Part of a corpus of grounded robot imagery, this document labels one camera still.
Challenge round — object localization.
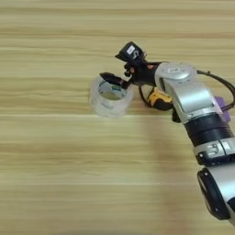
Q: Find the purple eraser block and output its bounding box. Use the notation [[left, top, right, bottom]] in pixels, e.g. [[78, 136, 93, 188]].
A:
[[214, 95, 231, 123]]

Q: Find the clear tape roll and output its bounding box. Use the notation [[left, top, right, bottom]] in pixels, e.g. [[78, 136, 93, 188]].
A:
[[88, 73, 135, 118]]

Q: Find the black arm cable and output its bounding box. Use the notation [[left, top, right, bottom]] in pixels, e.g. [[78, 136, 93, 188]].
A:
[[196, 69, 235, 112]]

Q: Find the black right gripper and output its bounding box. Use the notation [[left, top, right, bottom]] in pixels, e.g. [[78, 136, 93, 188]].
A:
[[99, 60, 163, 91]]

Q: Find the yellow black tape measure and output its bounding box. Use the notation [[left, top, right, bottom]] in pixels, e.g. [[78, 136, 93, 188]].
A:
[[138, 85, 174, 112]]

